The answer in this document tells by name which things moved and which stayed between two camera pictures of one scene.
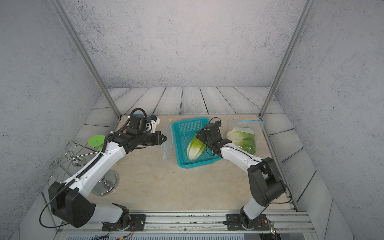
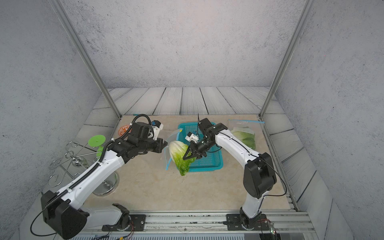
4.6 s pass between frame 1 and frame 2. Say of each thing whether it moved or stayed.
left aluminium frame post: stayed
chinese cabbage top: moved
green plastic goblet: stayed
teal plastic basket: moved
